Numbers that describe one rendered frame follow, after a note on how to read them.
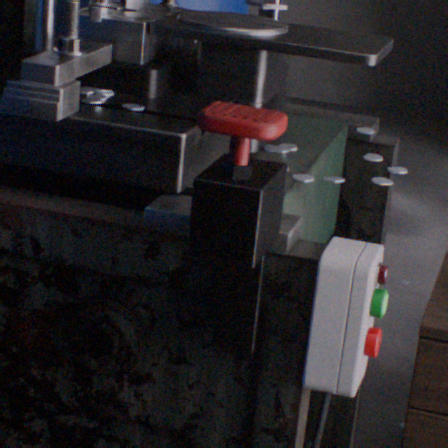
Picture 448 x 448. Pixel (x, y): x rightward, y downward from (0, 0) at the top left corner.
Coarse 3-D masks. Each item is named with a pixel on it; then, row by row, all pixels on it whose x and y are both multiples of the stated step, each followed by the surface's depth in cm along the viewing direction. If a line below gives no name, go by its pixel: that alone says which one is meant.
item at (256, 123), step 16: (208, 112) 101; (224, 112) 102; (240, 112) 102; (256, 112) 103; (272, 112) 103; (208, 128) 100; (224, 128) 100; (240, 128) 100; (256, 128) 99; (272, 128) 100; (240, 144) 102; (240, 160) 103
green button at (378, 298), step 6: (378, 288) 113; (372, 294) 112; (378, 294) 112; (384, 294) 112; (372, 300) 112; (378, 300) 112; (384, 300) 112; (372, 306) 112; (378, 306) 112; (372, 312) 112; (378, 312) 112
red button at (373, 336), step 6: (372, 330) 114; (378, 330) 114; (366, 336) 113; (372, 336) 113; (378, 336) 113; (366, 342) 113; (372, 342) 113; (378, 342) 114; (366, 348) 113; (372, 348) 113; (378, 348) 114; (366, 354) 114; (372, 354) 113
